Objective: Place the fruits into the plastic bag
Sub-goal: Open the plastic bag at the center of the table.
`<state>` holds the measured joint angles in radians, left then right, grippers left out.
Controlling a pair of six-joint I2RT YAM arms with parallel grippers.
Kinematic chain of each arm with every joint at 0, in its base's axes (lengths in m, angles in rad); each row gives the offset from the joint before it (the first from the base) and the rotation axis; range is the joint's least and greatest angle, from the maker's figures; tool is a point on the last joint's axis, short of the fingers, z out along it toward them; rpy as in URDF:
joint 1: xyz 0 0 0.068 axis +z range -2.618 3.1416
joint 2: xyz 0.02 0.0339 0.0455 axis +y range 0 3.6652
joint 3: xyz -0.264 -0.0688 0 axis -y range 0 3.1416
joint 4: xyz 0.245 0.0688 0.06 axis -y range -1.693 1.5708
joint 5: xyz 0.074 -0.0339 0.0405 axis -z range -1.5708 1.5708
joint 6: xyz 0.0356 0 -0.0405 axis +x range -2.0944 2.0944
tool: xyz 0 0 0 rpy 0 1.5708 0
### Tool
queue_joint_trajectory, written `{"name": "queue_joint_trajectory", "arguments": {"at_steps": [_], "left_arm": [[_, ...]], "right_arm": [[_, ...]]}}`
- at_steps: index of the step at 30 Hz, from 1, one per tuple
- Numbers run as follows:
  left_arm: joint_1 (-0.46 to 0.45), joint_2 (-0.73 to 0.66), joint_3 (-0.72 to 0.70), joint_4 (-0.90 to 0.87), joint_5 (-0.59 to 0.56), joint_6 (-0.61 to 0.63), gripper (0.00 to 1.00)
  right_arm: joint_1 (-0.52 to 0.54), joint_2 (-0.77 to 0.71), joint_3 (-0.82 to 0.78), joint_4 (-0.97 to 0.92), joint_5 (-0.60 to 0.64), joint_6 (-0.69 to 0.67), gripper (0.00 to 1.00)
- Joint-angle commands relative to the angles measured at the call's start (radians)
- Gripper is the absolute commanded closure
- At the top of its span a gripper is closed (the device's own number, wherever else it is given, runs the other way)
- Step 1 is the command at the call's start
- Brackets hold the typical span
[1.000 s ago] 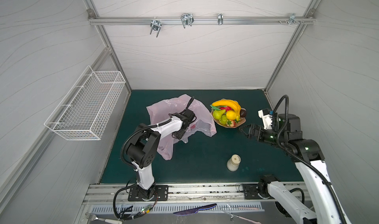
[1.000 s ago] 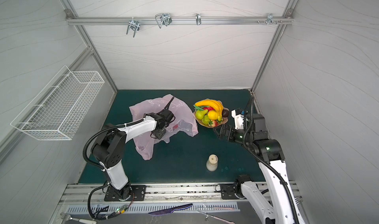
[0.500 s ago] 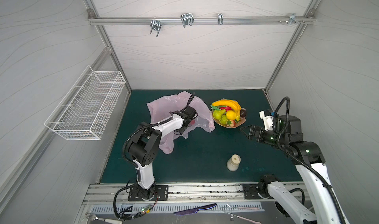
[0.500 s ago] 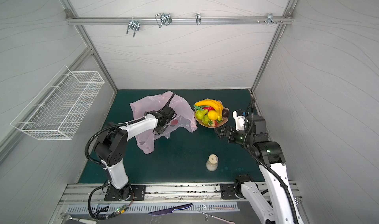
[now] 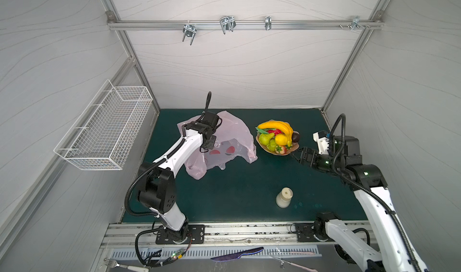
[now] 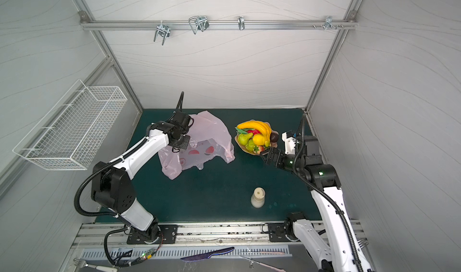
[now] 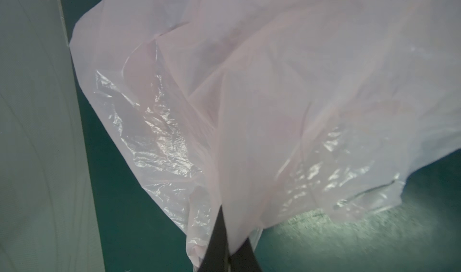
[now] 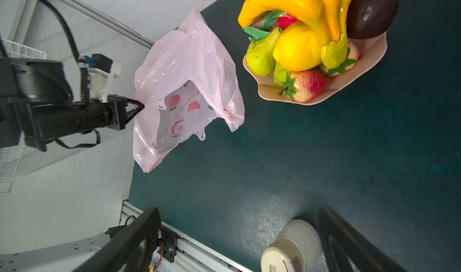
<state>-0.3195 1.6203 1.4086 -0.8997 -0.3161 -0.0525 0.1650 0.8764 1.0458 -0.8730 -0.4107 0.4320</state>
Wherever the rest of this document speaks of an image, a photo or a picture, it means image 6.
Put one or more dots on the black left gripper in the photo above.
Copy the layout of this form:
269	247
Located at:
183	142

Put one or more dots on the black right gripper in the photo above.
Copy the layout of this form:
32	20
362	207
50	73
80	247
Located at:
275	157

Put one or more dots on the yellow lemon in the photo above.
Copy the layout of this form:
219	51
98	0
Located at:
259	139

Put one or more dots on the yellow banana bunch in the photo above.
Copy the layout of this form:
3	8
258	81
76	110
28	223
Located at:
263	127

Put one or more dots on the pink plastic bag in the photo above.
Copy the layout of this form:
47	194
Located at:
209	137

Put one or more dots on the dark purple passion fruit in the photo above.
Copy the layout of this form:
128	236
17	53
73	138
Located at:
274	137

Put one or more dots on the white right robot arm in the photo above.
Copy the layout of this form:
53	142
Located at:
341	251

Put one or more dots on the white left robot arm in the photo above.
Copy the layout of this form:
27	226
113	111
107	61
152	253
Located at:
109	190

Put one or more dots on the peach scalloped fruit bowl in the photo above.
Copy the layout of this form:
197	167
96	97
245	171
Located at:
244	147

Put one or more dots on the green table mat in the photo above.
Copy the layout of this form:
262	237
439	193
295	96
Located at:
222	192

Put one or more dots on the cream plastic bottle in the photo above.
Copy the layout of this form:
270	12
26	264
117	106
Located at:
258	198

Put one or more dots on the metal u-bolt clamp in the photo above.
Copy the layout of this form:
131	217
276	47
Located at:
162	32

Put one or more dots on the metal hook clamp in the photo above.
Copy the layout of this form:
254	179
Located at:
198	23

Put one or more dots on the purple plastic knife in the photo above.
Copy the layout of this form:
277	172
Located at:
207	255

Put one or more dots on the silver fork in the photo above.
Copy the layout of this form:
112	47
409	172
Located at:
80	263

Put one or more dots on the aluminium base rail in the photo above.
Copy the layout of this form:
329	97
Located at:
194	234

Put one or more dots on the white wire basket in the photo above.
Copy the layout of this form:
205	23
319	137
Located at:
69	136

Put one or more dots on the small metal ring clamp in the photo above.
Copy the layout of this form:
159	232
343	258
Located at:
241	23

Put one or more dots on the aluminium top rail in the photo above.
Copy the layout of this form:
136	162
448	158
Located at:
215	25

